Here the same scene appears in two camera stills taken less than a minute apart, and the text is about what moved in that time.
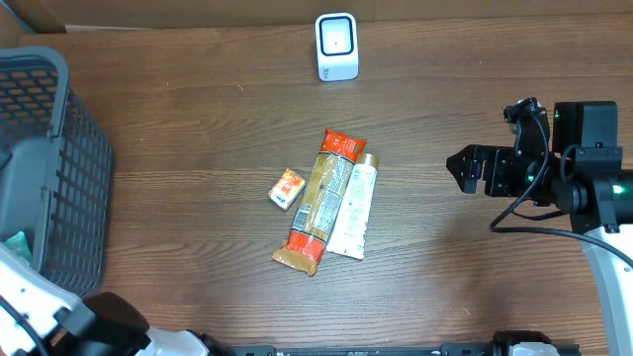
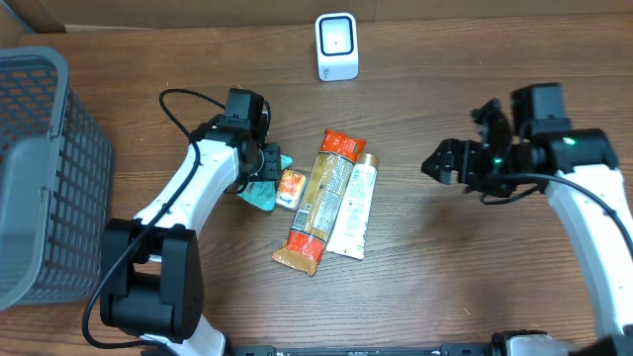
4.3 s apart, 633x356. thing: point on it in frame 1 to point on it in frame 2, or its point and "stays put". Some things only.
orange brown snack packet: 320,198 stays put
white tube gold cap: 348,235 stays put
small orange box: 287,190 stays put
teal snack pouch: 18,243 to 262,194
